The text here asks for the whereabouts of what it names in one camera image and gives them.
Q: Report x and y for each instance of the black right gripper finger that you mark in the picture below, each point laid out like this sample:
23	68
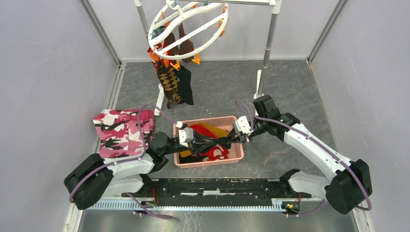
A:
235	141
233	136

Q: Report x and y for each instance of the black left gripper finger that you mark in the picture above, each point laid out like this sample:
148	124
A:
196	135
202	147

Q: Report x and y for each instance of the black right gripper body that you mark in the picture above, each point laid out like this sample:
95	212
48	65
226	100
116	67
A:
258	127

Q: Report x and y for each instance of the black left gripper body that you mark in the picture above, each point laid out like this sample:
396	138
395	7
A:
175	148

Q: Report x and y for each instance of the black sock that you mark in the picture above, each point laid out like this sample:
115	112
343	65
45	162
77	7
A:
184	85
217	140

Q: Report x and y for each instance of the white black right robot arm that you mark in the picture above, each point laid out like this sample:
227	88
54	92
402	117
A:
345	184

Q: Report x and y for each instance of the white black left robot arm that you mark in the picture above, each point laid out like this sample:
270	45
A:
96	178

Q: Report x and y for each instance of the orange clothes clip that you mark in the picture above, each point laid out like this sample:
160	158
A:
196	59
175	64

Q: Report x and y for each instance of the white round clip hanger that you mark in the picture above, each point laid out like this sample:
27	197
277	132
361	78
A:
203	25

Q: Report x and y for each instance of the yellow cloth in basket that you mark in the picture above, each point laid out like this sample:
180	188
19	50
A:
189	156

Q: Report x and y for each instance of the red white patterned sock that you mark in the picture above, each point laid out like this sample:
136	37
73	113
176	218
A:
216	153

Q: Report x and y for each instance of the pink camouflage folded cloth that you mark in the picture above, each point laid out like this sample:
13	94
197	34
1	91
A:
122	132

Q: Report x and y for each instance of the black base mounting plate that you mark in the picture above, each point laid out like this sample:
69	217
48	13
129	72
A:
217	191

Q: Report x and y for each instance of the argyle brown yellow sock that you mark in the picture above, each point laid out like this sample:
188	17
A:
169	81

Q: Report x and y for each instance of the red white santa sock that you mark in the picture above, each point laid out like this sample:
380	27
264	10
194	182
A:
154	59

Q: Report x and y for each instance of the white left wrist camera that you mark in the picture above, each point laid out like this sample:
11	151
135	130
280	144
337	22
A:
185	134

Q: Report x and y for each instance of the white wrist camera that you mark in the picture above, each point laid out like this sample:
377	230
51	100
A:
185	134
242	125

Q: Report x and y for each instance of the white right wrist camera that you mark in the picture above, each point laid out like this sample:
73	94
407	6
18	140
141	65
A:
242	125

